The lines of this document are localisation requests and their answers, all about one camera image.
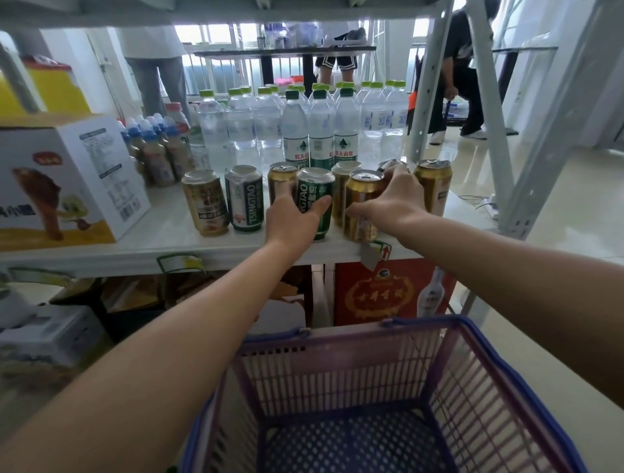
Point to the person's right hand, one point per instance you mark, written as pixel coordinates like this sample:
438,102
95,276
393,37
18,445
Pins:
397,207

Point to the person's left hand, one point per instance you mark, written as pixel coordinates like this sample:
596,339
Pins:
290,224

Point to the white glossy metal shelf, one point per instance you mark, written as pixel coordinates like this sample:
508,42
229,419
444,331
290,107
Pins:
161,229

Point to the pink and purple plastic basket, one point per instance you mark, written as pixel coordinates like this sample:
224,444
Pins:
341,370

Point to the person's right forearm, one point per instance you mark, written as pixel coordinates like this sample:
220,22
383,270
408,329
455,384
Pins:
512,287

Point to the person's left forearm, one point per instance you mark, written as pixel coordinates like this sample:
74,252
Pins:
146,370

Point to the price tag with red arrow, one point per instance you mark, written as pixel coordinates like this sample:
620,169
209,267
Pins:
375,256

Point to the red liquor box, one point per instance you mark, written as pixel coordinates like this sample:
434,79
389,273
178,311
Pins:
385,292

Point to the green label water bottle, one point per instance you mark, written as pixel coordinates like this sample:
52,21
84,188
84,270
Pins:
321,129
295,131
346,126

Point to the white power strip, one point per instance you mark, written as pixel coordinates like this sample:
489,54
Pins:
492,207

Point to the green price tag holder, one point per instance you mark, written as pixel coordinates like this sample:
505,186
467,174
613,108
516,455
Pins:
180,263
39,275

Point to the group of clear water bottles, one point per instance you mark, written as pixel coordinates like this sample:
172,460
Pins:
229,122

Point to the group of brown drink bottles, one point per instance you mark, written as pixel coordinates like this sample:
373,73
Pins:
156,151

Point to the pink cap drink bottle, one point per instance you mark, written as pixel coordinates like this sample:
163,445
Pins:
176,117

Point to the long black table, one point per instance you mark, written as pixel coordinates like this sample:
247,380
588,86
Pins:
278,51

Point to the white carton with duck print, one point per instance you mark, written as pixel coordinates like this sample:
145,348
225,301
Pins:
63,185

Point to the white and blue carton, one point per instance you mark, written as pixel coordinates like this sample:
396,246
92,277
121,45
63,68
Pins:
44,341

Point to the yellow box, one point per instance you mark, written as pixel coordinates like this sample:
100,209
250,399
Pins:
53,87

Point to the white toilet paper roll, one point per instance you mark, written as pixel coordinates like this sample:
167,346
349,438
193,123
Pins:
12,307

